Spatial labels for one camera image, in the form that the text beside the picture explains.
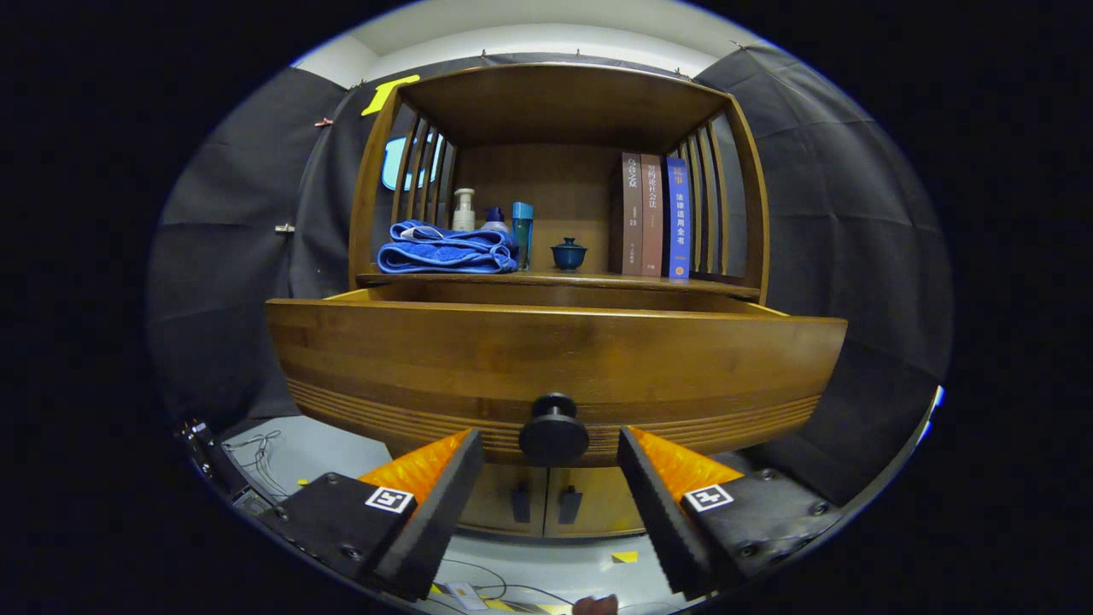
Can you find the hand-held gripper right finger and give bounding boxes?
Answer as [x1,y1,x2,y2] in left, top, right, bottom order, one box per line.
[617,425,846,600]

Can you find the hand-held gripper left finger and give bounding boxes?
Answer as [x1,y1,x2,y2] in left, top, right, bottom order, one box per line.
[256,429,485,602]

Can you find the wooden drawer with black knob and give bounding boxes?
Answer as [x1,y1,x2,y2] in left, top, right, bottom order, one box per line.
[265,286,849,469]

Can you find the wooden cabinet door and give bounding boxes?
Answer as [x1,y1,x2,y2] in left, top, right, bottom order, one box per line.
[543,466,646,539]
[461,466,547,537]

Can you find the wooden countertop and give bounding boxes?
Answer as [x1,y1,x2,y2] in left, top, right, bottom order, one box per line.
[357,269,761,300]

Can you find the wooden cabinet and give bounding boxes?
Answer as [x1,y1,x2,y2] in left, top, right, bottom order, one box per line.
[265,61,849,541]

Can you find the black electronic device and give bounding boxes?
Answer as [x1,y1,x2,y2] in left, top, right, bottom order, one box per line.
[175,419,274,518]

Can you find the blue folded towel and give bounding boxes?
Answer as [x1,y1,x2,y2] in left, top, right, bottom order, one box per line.
[377,220,520,274]

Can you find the teal slim bottle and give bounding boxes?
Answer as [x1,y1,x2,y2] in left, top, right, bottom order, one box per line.
[512,202,535,271]

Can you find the blue book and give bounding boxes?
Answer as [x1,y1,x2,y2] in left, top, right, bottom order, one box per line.
[663,156,691,280]

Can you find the reddish brown book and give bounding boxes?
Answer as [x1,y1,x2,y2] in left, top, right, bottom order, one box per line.
[640,154,665,278]

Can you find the dark brown book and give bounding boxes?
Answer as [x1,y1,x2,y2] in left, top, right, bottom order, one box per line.
[610,152,644,276]

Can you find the thin grey cable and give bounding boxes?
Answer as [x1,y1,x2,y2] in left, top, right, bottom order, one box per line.
[224,430,291,501]

